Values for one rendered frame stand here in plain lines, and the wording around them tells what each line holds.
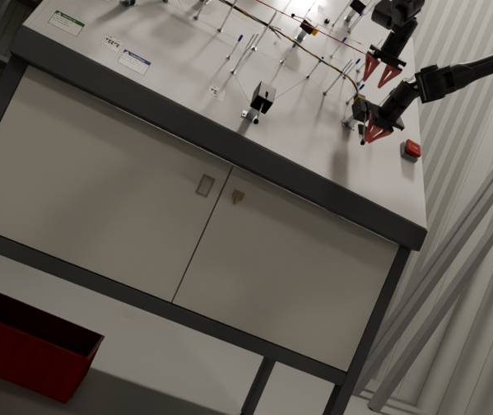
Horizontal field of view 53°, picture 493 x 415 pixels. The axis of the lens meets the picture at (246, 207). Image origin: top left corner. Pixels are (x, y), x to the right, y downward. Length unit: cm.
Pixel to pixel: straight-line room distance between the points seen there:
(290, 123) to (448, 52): 356
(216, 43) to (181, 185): 46
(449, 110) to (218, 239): 375
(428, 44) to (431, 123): 66
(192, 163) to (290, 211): 30
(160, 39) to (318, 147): 52
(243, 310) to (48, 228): 54
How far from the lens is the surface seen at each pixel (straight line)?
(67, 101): 130
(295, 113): 147
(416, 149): 167
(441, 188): 480
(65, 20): 137
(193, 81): 136
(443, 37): 488
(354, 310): 148
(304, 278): 140
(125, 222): 129
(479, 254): 365
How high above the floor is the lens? 62
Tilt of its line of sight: 4 degrees up
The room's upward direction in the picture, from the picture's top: 24 degrees clockwise
